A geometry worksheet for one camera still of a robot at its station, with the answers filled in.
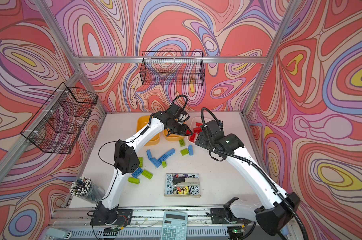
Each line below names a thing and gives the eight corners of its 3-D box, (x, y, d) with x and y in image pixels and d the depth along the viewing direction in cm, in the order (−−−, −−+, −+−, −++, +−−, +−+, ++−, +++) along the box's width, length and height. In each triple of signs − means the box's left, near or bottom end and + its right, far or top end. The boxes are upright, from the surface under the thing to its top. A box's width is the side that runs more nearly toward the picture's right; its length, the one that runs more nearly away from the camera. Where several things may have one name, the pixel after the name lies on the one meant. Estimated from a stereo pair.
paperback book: (164, 198, 80) (164, 197, 79) (166, 174, 89) (165, 173, 87) (200, 198, 80) (201, 197, 79) (198, 174, 89) (199, 173, 87)
